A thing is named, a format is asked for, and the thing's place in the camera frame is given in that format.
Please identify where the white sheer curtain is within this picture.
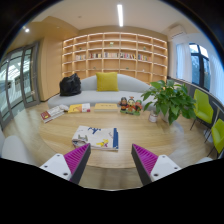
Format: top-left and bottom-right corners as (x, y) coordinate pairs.
(175, 43), (193, 83)

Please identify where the white air conditioner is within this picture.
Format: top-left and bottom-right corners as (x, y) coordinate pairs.
(167, 24), (187, 39)

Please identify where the yellow cushion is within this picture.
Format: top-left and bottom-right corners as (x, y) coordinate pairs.
(95, 71), (120, 93)

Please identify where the dark framed window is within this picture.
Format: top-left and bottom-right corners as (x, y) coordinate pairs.
(189, 42), (212, 92)

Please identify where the black bag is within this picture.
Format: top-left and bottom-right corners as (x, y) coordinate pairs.
(59, 73), (82, 97)

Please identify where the green potted plant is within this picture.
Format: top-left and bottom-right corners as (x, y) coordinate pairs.
(141, 79), (198, 126)

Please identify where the wooden wall shelf unit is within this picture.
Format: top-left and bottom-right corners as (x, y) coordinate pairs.
(61, 31), (169, 84)

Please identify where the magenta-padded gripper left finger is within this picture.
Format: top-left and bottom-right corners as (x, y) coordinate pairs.
(39, 143), (92, 185)

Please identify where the yellow book with red edge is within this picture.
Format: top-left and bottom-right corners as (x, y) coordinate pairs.
(67, 102), (91, 114)

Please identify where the glass door with grey frame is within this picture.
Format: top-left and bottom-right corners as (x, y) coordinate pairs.
(0, 41), (41, 129)

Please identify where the red and white book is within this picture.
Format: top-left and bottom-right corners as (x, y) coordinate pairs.
(40, 105), (65, 124)

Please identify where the colourful figurine set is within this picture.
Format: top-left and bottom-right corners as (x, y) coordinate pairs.
(118, 96), (144, 116)

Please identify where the light grey curved sofa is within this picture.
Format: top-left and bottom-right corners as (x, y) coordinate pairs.
(47, 73), (158, 109)

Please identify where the long ceiling light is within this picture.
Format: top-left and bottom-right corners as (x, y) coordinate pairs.
(116, 4), (124, 28)

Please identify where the flat yellow book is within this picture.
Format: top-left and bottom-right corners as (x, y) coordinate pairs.
(93, 102), (120, 113)

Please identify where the white towel with animal print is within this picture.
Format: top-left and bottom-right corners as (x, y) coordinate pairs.
(71, 125), (120, 152)

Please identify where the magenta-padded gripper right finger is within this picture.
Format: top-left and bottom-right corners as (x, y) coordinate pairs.
(130, 143), (183, 186)

